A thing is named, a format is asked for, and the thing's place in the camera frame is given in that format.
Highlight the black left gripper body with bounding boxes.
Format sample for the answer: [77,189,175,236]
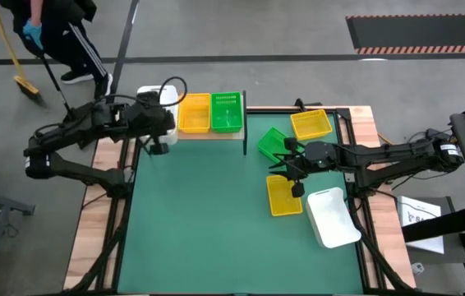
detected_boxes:
[131,90,177,140]

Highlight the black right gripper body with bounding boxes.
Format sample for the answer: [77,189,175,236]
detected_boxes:
[292,141,343,174]

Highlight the yellow plastic basket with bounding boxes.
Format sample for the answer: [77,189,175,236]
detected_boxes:
[177,92,213,135]
[289,108,334,142]
[265,173,304,218]

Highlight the green table mat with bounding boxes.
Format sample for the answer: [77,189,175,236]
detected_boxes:
[116,113,365,295]

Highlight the paper sheet at right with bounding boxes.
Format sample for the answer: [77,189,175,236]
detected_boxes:
[396,195,445,255]

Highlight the black power adapter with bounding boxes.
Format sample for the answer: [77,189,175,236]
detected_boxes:
[425,127,448,140]

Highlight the person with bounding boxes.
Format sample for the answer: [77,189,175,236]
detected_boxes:
[0,0,114,99]

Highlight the yellow broom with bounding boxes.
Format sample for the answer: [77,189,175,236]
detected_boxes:
[0,0,44,102]

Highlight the black metal beam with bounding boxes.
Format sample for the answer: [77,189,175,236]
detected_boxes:
[401,204,465,244]

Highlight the person's hand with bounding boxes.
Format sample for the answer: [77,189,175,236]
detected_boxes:
[21,19,45,51]

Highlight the black hazard-striped floor mat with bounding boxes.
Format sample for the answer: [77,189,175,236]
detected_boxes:
[345,13,465,56]

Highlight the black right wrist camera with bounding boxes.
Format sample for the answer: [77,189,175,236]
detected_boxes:
[290,181,306,200]

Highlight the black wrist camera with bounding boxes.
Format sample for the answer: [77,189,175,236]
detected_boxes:
[290,181,306,200]
[150,140,171,157]

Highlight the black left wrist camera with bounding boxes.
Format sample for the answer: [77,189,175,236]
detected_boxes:
[150,140,171,157]

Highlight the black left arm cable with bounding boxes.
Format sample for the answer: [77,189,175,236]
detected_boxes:
[104,75,189,109]

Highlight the black clamp bracket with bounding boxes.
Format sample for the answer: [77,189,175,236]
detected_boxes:
[293,97,323,113]

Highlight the black aluminium table frame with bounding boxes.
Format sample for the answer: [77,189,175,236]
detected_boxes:
[62,104,418,296]

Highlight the black dustpan handle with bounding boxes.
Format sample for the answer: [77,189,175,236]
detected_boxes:
[30,40,74,121]

